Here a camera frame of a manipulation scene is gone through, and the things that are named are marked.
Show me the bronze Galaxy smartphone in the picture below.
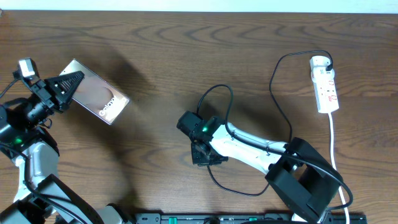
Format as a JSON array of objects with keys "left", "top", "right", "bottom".
[{"left": 60, "top": 59, "right": 130, "bottom": 125}]

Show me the black charging cable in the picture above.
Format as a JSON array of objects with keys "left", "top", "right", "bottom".
[{"left": 206, "top": 50, "right": 334, "bottom": 197}]

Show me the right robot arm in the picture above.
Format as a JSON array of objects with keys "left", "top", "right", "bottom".
[{"left": 177, "top": 111, "right": 343, "bottom": 223}]

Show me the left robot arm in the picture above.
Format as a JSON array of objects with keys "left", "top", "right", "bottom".
[{"left": 1, "top": 71, "right": 135, "bottom": 223}]

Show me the white charger adapter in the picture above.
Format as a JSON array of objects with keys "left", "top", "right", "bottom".
[{"left": 310, "top": 55, "right": 331, "bottom": 70}]

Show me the white power strip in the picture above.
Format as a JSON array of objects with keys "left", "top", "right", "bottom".
[{"left": 311, "top": 66, "right": 339, "bottom": 114}]

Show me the left camera cable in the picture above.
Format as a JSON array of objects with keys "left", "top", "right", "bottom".
[{"left": 0, "top": 72, "right": 91, "bottom": 224}]

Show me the camera cable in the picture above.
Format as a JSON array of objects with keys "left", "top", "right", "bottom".
[
  {"left": 195, "top": 83, "right": 354, "bottom": 212},
  {"left": 0, "top": 72, "right": 91, "bottom": 224}
]

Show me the right camera cable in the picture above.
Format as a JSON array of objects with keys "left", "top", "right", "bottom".
[{"left": 195, "top": 83, "right": 354, "bottom": 212}]

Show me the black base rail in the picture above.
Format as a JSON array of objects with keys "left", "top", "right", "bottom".
[{"left": 124, "top": 212, "right": 368, "bottom": 224}]

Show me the white power strip cord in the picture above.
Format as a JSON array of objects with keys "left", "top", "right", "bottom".
[{"left": 327, "top": 112, "right": 351, "bottom": 224}]

